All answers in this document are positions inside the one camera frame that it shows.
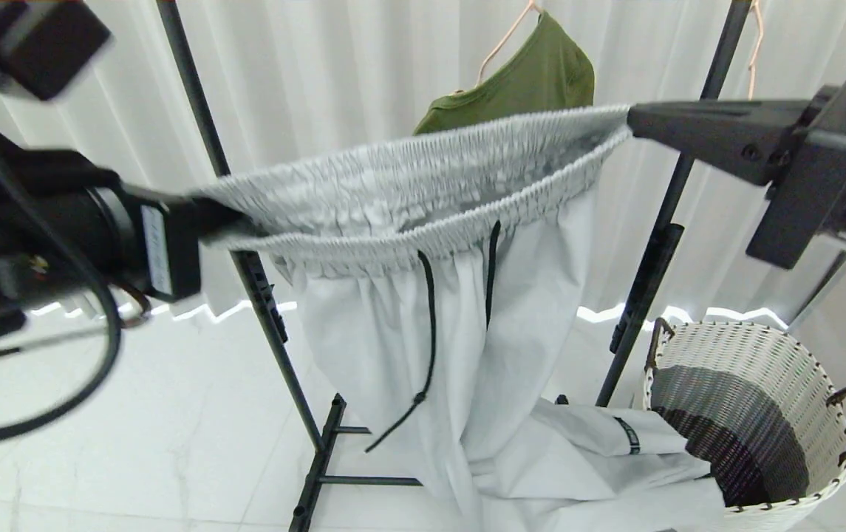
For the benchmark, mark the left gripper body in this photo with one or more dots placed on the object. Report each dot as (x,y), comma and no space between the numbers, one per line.
(60,229)

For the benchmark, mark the pale grey garment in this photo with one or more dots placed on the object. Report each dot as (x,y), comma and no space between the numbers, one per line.
(393,332)

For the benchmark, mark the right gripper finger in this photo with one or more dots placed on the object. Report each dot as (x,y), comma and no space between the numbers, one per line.
(718,140)

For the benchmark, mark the black clothes rack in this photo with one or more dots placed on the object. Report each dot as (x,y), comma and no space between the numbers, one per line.
(193,81)

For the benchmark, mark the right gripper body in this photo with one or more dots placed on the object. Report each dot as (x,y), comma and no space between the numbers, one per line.
(836,170)

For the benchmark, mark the green long-sleeved shirt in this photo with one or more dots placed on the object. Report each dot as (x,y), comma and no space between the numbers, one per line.
(533,81)

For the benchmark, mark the pink clothes hanger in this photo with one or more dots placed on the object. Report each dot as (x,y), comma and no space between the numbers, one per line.
(500,48)
(755,52)

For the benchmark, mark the white laundry basket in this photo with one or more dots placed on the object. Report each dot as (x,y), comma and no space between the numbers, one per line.
(762,355)

